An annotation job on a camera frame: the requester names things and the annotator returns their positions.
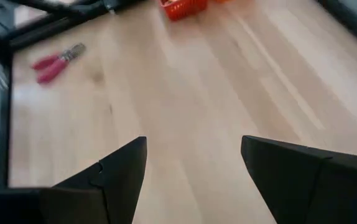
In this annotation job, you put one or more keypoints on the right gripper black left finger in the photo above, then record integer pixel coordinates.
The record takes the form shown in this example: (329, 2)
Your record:
(116, 180)

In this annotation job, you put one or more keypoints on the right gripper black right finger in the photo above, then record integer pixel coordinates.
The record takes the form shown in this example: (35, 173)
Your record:
(306, 186)

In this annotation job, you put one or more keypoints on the red plastic basket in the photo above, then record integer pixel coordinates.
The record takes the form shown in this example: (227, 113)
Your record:
(183, 8)

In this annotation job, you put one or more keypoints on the black table frame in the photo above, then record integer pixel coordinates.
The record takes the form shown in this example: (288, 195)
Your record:
(41, 29)

